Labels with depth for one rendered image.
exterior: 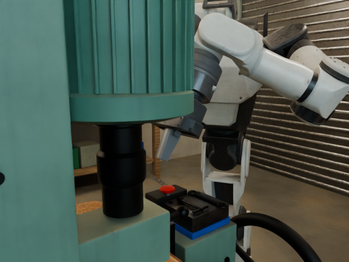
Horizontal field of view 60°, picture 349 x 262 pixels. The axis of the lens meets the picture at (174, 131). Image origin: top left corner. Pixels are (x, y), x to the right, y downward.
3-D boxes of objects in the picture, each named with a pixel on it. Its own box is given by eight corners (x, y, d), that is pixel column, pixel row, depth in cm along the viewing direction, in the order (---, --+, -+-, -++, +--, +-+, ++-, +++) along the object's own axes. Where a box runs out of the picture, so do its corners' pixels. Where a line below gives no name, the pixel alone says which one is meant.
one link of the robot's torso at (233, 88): (192, 96, 130) (180, 10, 109) (276, 98, 118) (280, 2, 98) (170, 138, 108) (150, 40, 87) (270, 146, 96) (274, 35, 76)
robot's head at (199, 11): (199, 30, 94) (196, 0, 88) (232, 29, 90) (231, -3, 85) (193, 38, 89) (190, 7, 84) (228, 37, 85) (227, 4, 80)
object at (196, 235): (230, 222, 59) (231, 195, 58) (187, 242, 52) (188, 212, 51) (185, 201, 69) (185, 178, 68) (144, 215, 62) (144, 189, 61)
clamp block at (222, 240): (237, 265, 60) (239, 223, 58) (186, 297, 52) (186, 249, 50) (187, 235, 71) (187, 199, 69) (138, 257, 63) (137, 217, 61)
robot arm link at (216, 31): (188, 53, 64) (245, 81, 64) (192, 34, 56) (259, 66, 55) (201, 28, 65) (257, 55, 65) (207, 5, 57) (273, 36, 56)
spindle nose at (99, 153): (156, 210, 38) (155, 115, 36) (113, 225, 34) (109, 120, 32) (131, 195, 43) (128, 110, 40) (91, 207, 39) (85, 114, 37)
